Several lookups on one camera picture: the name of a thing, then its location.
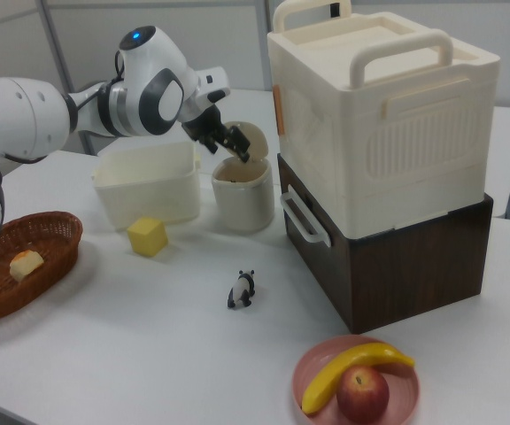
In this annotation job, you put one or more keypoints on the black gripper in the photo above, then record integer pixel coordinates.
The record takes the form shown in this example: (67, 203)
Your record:
(204, 124)

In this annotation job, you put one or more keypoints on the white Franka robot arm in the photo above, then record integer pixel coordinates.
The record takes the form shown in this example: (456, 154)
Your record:
(16, 115)

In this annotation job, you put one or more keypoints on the cream trash can with lid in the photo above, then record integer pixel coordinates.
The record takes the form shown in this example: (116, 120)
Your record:
(241, 203)

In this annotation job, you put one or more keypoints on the white plastic bin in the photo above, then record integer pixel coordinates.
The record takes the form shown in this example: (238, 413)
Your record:
(149, 199)

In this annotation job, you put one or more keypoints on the yellow cube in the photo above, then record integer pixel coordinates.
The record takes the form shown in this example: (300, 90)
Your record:
(146, 237)

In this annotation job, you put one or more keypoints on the cream plastic storage box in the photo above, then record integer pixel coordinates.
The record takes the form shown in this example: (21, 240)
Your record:
(370, 133)

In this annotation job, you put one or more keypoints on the panda toy figure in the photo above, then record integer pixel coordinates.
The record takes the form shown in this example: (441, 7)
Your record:
(241, 290)

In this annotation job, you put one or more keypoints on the brown wicker basket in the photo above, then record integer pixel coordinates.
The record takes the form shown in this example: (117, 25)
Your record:
(38, 274)

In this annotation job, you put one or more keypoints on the dark wood drawer box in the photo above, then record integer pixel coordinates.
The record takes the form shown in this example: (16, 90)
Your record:
(414, 274)

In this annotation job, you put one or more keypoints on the orange striped bread loaf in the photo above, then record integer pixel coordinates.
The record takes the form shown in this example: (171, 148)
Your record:
(25, 265)

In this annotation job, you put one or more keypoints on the yellow banana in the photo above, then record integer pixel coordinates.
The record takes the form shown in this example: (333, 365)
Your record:
(348, 363)

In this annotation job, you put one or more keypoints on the red apple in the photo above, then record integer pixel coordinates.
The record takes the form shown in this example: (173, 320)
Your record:
(363, 394)

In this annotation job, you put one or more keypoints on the pink plate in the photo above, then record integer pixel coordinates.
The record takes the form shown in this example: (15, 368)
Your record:
(403, 394)

